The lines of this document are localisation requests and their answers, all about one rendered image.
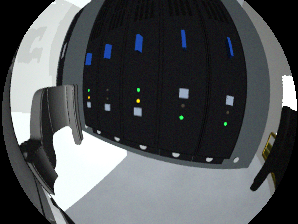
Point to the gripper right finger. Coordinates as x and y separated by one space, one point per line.
279 156

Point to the black server rack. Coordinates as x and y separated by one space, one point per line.
181 96

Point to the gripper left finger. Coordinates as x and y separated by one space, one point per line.
53 108

